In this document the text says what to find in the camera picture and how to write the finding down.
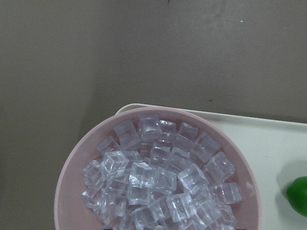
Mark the pile of ice cubes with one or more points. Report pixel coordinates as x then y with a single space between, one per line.
156 175

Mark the pink bowl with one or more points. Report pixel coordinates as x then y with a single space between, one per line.
70 212

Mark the cream plastic tray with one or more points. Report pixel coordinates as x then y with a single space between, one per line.
277 154

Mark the green lime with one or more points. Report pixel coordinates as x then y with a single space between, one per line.
297 195

